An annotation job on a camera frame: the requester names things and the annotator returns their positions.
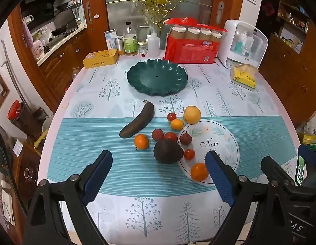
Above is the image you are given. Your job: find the orange tangerine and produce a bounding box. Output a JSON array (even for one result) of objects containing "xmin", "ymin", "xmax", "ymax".
[
  {"xmin": 190, "ymin": 163, "xmax": 209, "ymax": 182},
  {"xmin": 134, "ymin": 134, "xmax": 149, "ymax": 150}
]

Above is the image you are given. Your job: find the dark red plum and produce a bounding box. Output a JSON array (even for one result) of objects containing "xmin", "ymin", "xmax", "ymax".
[
  {"xmin": 180, "ymin": 133, "xmax": 192, "ymax": 145},
  {"xmin": 151, "ymin": 128, "xmax": 164, "ymax": 142}
]

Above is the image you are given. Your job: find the large yellow orange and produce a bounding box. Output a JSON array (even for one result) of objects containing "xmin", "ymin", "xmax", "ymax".
[{"xmin": 184, "ymin": 106, "xmax": 201, "ymax": 125}]

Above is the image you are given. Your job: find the dark avocado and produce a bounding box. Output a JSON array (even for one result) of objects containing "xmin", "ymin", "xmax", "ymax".
[{"xmin": 154, "ymin": 139, "xmax": 184, "ymax": 164}]

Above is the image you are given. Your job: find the overripe dark banana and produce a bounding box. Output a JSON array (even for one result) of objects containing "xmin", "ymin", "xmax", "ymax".
[{"xmin": 119, "ymin": 100, "xmax": 155, "ymax": 139}]

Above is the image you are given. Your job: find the smartphone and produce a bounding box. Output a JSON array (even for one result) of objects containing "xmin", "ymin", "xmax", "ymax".
[{"xmin": 295, "ymin": 155, "xmax": 305, "ymax": 186}]

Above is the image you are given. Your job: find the red cherry tomato lower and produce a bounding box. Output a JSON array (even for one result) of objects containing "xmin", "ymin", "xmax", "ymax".
[{"xmin": 184, "ymin": 149, "xmax": 196, "ymax": 160}]

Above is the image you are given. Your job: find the red cherry tomato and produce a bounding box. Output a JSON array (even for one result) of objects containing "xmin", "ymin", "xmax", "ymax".
[
  {"xmin": 167, "ymin": 112, "xmax": 177, "ymax": 122},
  {"xmin": 184, "ymin": 149, "xmax": 196, "ymax": 160}
]

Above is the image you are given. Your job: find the yellow tissue pack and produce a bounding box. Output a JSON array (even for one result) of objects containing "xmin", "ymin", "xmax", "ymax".
[{"xmin": 231, "ymin": 64, "xmax": 259, "ymax": 91}]

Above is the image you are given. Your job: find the small yellow-orange citrus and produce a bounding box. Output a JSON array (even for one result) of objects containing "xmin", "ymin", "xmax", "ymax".
[{"xmin": 171, "ymin": 118, "xmax": 184, "ymax": 130}]

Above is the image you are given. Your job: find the tree pattern tablecloth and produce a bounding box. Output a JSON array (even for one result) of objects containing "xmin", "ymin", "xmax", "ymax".
[{"xmin": 39, "ymin": 56, "xmax": 299, "ymax": 244}]

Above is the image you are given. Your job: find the red cherry tomato top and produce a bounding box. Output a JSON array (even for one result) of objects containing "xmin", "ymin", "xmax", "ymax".
[{"xmin": 167, "ymin": 112, "xmax": 177, "ymax": 122}]

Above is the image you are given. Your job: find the white countertop appliance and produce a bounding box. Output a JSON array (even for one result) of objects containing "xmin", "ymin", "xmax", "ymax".
[{"xmin": 218, "ymin": 19, "xmax": 268, "ymax": 69}]

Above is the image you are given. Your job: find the yellow cardboard box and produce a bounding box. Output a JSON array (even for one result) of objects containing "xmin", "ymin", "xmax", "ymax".
[{"xmin": 83, "ymin": 49, "xmax": 119, "ymax": 69}]

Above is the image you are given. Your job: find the dark green scalloped plate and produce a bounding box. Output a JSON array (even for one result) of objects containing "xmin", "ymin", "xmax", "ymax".
[{"xmin": 127, "ymin": 59, "xmax": 188, "ymax": 96}]

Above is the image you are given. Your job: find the red package with jars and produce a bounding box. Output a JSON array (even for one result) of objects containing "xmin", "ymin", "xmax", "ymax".
[{"xmin": 163, "ymin": 17, "xmax": 227, "ymax": 64}]

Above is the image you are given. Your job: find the silver metal can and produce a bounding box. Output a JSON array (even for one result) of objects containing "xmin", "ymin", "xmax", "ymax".
[{"xmin": 115, "ymin": 36, "xmax": 125, "ymax": 56}]

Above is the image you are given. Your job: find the green label glass bottle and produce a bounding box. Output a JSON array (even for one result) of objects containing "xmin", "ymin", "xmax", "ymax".
[{"xmin": 123, "ymin": 21, "xmax": 138, "ymax": 56}]

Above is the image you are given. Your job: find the white blue carton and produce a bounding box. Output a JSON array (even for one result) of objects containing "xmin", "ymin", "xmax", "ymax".
[{"xmin": 104, "ymin": 29, "xmax": 117, "ymax": 50}]

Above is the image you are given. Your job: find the small glass jar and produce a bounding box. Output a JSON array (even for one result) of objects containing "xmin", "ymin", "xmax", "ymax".
[{"xmin": 137, "ymin": 41, "xmax": 147, "ymax": 57}]

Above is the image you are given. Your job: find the white squeeze bottle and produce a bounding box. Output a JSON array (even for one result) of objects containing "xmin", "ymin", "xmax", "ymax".
[{"xmin": 139, "ymin": 26, "xmax": 160, "ymax": 58}]

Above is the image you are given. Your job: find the gold door ornament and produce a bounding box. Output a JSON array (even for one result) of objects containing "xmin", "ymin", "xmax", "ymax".
[{"xmin": 106, "ymin": 0, "xmax": 213, "ymax": 31}]

